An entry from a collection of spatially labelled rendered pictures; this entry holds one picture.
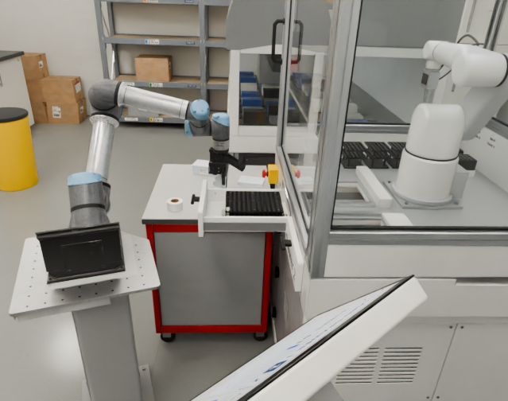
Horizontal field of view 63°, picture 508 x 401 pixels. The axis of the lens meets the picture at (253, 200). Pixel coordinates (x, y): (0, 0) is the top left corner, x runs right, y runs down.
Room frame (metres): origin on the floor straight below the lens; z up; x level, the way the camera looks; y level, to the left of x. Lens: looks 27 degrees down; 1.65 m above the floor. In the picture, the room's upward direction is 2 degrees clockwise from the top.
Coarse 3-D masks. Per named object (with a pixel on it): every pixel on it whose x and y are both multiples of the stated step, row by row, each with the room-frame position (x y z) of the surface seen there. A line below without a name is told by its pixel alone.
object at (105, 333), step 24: (72, 312) 1.12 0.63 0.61; (96, 312) 1.14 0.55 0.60; (120, 312) 1.16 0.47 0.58; (96, 336) 1.13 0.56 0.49; (120, 336) 1.16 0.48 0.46; (96, 360) 1.13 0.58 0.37; (120, 360) 1.16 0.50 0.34; (96, 384) 1.12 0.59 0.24; (120, 384) 1.15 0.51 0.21; (144, 384) 1.31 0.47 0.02
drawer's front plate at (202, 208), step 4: (204, 180) 1.59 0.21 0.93; (204, 184) 1.55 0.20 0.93; (204, 188) 1.51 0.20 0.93; (204, 192) 1.48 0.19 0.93; (200, 196) 1.44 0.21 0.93; (204, 196) 1.44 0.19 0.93; (200, 200) 1.40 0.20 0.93; (204, 200) 1.43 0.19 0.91; (200, 204) 1.37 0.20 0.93; (204, 204) 1.42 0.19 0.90; (200, 208) 1.34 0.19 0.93; (204, 208) 1.42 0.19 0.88; (200, 212) 1.31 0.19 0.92; (204, 212) 1.41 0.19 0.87; (200, 216) 1.31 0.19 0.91; (200, 220) 1.31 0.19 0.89; (200, 224) 1.31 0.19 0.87; (200, 228) 1.31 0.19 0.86; (200, 232) 1.31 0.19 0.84; (200, 236) 1.32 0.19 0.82
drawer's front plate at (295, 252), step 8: (288, 216) 1.30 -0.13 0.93; (288, 224) 1.26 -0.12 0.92; (288, 232) 1.25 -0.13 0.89; (296, 240) 1.14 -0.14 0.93; (296, 248) 1.10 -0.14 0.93; (288, 256) 1.21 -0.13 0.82; (296, 256) 1.06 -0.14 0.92; (296, 264) 1.05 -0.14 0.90; (296, 272) 1.04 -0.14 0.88; (296, 280) 1.02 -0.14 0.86; (296, 288) 1.02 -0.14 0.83
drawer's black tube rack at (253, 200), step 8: (232, 192) 1.55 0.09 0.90; (240, 192) 1.55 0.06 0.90; (248, 192) 1.55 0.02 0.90; (256, 192) 1.56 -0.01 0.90; (264, 192) 1.56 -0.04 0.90; (272, 192) 1.56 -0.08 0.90; (232, 200) 1.46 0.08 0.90; (240, 200) 1.47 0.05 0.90; (248, 200) 1.47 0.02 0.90; (256, 200) 1.47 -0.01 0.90; (264, 200) 1.47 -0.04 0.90; (272, 200) 1.48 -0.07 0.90; (280, 200) 1.48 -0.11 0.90; (232, 208) 1.40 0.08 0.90; (240, 208) 1.40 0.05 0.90; (248, 208) 1.40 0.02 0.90; (256, 208) 1.41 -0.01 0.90; (264, 208) 1.41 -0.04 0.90; (272, 208) 1.41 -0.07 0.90; (280, 208) 1.42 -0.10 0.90
